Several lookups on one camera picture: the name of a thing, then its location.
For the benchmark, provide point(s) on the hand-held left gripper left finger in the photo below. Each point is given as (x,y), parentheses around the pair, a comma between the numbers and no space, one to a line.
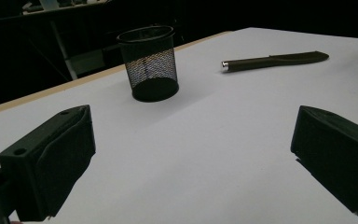
(52,161)

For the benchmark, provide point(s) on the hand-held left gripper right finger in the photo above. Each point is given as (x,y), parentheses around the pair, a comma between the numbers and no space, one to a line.
(338,161)

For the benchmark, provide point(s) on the dark pen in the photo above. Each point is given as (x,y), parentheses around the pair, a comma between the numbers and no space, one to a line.
(270,61)

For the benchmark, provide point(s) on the black mesh pen holder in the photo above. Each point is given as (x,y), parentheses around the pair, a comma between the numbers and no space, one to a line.
(154,90)

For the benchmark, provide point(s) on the wooden desk with white legs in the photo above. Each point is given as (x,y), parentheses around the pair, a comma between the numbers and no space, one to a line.
(61,43)

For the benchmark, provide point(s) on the white table cover sheet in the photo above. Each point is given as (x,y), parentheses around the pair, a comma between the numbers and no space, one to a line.
(199,149)

